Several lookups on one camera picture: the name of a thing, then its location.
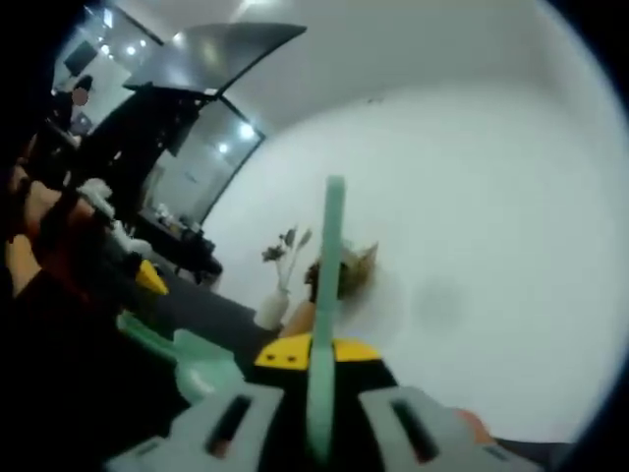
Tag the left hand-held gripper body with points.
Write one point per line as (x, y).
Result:
(105, 201)

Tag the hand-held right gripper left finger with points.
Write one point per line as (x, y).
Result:
(196, 432)

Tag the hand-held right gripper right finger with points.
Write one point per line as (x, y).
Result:
(393, 432)

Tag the green broom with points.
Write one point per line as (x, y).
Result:
(326, 295)

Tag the black tabletop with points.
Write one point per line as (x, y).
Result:
(231, 314)

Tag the person's left hand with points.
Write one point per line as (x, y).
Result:
(54, 216)

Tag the person's right hand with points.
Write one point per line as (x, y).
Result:
(474, 425)

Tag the black low table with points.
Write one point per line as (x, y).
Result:
(187, 251)

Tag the white vase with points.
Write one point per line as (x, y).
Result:
(272, 310)

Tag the dark dried flower stems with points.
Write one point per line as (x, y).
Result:
(285, 251)

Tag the orange vase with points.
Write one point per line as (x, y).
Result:
(300, 322)

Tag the brown dried grass bunch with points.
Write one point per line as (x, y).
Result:
(356, 275)

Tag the small black wall screen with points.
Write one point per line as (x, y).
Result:
(78, 58)

